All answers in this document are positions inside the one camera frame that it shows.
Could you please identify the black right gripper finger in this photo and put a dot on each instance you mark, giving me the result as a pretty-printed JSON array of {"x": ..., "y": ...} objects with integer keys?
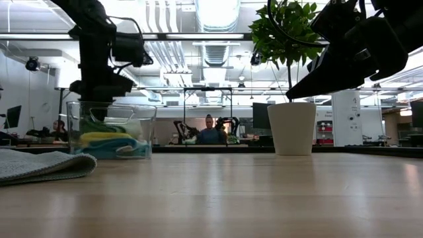
[{"x": 330, "y": 79}]

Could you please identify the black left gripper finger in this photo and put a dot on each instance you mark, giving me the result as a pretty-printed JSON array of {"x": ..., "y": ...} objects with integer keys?
[{"x": 99, "y": 110}]

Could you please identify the green microfiber towel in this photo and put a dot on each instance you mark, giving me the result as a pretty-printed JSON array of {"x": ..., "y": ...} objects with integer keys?
[{"x": 105, "y": 127}]

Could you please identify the yellow microfiber towel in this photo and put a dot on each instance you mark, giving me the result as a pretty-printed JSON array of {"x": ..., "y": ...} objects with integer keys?
[{"x": 102, "y": 137}]

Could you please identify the teal fluffy microfiber towel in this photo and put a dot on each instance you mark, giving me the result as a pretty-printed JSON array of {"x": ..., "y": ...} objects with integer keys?
[{"x": 109, "y": 148}]

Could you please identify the grey microfiber towel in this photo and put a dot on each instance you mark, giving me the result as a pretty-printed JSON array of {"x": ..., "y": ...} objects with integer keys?
[{"x": 39, "y": 165}]

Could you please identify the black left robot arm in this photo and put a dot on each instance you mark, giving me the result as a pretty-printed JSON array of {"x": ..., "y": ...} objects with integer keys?
[{"x": 92, "y": 39}]

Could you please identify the black background robot arm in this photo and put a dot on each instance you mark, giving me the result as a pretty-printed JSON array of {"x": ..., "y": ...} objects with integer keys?
[
  {"x": 183, "y": 130},
  {"x": 229, "y": 125}
]

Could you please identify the clear plastic bin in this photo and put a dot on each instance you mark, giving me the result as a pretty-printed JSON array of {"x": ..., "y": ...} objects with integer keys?
[{"x": 112, "y": 112}]

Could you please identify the white tall appliance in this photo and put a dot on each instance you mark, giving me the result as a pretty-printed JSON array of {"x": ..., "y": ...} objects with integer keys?
[{"x": 345, "y": 115}]

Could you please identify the person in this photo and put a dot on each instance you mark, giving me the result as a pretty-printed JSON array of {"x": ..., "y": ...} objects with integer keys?
[
  {"x": 209, "y": 134},
  {"x": 60, "y": 130}
]

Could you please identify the red storage drawers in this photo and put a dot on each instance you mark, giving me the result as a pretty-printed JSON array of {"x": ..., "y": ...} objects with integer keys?
[{"x": 325, "y": 132}]

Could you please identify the white plant pot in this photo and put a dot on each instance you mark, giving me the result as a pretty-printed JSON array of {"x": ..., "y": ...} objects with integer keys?
[{"x": 291, "y": 129}]

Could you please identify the green leafy plant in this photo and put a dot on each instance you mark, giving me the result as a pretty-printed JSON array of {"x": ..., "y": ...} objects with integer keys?
[{"x": 284, "y": 29}]

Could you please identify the dark background screen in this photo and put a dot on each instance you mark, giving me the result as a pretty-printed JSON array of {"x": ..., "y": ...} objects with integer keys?
[{"x": 262, "y": 115}]

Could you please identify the black background monitor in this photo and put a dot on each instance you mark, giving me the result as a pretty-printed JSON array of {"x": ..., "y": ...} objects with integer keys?
[{"x": 14, "y": 116}]

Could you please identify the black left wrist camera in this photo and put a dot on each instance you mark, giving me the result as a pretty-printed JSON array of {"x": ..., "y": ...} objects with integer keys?
[{"x": 129, "y": 49}]

